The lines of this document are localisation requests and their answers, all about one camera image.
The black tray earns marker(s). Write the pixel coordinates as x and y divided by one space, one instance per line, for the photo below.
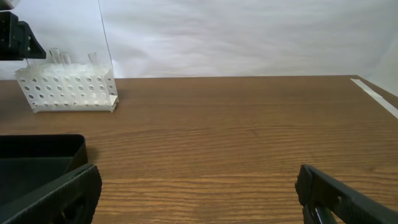
31 148

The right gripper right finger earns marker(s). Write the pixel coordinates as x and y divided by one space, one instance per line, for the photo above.
342 202

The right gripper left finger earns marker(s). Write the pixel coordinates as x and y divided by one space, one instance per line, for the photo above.
62 199

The white test tube rack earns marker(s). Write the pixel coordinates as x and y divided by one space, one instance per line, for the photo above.
66 91

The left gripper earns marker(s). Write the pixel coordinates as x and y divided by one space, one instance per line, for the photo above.
8 37

